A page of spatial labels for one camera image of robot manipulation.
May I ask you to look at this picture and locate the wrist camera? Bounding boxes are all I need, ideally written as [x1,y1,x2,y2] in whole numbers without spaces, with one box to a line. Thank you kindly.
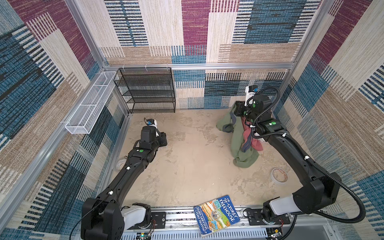
[245,85,258,107]
[144,118,158,129]

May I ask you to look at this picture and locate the treehouse storey book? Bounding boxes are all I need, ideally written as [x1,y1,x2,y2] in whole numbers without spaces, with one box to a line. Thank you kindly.
[193,195,240,237]

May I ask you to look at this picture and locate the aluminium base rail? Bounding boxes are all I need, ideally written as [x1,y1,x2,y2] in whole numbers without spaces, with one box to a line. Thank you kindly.
[119,204,334,240]

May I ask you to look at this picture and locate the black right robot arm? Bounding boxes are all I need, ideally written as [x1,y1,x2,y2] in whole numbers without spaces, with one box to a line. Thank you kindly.
[231,94,342,223]

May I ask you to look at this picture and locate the black corrugated cable conduit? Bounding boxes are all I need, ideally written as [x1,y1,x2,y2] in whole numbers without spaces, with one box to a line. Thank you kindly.
[245,86,367,240]

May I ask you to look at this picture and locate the green t-shirt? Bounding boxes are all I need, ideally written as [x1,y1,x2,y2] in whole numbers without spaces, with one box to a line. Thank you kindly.
[216,104,259,168]

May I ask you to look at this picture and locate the white wire mesh basket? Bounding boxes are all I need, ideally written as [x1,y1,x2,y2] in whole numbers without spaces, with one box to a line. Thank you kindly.
[65,72,117,135]

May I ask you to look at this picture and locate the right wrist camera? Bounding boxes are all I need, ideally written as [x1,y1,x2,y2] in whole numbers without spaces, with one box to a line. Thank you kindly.
[245,85,258,107]

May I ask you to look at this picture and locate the black wire mesh shelf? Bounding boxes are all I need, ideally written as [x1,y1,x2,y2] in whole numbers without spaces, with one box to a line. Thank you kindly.
[115,67,176,114]

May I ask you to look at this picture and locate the pink red t-shirt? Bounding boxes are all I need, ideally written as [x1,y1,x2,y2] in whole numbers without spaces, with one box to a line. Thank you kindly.
[241,117,264,152]

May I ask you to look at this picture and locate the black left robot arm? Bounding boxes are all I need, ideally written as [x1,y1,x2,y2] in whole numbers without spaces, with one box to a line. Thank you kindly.
[81,126,168,240]

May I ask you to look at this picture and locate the right clear tape roll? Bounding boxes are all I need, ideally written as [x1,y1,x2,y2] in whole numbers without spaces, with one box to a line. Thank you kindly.
[270,168,289,185]

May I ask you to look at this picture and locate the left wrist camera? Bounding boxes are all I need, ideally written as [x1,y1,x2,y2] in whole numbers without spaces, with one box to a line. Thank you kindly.
[144,118,158,129]

